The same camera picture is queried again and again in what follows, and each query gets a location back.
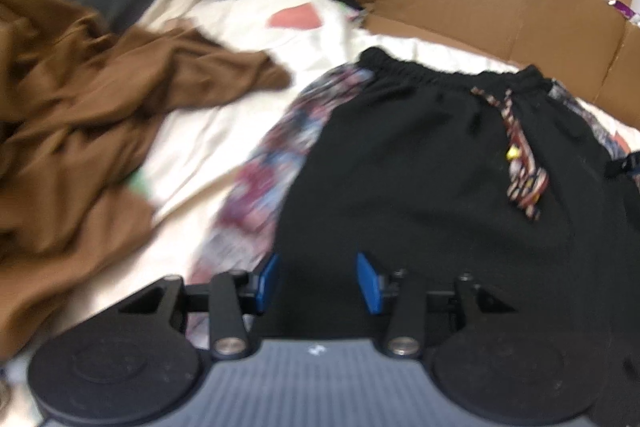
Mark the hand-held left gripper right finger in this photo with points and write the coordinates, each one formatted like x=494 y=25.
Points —
x=370 y=283

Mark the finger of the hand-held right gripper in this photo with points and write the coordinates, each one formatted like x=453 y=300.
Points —
x=626 y=165

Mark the black pants with patterned sides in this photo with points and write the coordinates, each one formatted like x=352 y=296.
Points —
x=425 y=167

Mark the brown garment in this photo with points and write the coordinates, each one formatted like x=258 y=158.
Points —
x=75 y=107

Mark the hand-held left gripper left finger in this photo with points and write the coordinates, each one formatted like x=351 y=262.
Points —
x=270 y=281

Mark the cream bear print bedsheet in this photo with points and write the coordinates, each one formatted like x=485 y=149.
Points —
x=210 y=127

